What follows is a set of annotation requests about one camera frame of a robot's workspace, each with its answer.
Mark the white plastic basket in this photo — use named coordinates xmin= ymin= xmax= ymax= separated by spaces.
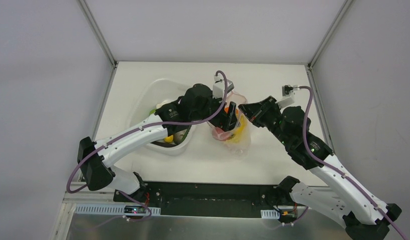
xmin=126 ymin=78 xmax=196 ymax=156

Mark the yellow napa cabbage toy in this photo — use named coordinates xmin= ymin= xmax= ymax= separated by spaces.
xmin=228 ymin=114 xmax=248 ymax=144

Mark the orange toy fruit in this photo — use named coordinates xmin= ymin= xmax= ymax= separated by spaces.
xmin=224 ymin=107 xmax=239 ymax=117

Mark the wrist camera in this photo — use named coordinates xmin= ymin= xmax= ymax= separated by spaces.
xmin=277 ymin=85 xmax=297 ymax=109
xmin=212 ymin=76 xmax=234 ymax=99

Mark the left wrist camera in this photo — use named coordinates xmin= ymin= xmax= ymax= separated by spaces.
xmin=212 ymin=76 xmax=234 ymax=99

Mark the red apple toy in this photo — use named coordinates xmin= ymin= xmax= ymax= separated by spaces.
xmin=211 ymin=127 xmax=232 ymax=141

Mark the yellow corn toy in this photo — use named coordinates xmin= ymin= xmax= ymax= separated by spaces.
xmin=164 ymin=135 xmax=174 ymax=143

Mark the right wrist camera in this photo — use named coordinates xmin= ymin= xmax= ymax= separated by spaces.
xmin=277 ymin=85 xmax=297 ymax=109

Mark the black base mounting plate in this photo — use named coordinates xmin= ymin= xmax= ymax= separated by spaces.
xmin=131 ymin=181 xmax=295 ymax=218

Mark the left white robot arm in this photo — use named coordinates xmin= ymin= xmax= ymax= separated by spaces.
xmin=77 ymin=80 xmax=236 ymax=202

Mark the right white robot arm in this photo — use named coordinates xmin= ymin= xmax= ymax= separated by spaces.
xmin=239 ymin=96 xmax=401 ymax=240

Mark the clear zip top bag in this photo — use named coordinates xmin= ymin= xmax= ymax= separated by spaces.
xmin=207 ymin=91 xmax=251 ymax=156

